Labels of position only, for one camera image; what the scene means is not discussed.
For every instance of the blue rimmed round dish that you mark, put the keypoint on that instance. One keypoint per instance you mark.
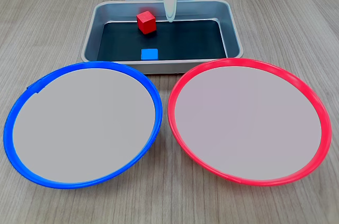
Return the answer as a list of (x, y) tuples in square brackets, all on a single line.
[(79, 128)]

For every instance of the blue cube block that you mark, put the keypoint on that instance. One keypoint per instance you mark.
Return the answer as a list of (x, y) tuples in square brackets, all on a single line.
[(149, 54)]

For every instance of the red cube block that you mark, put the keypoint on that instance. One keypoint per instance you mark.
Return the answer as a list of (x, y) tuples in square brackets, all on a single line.
[(146, 24)]

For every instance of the silver metal tray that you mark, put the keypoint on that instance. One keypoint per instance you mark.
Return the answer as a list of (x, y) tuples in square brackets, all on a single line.
[(111, 14)]

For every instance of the red rimmed round dish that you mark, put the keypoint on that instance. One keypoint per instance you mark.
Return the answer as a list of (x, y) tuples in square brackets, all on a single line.
[(246, 123)]

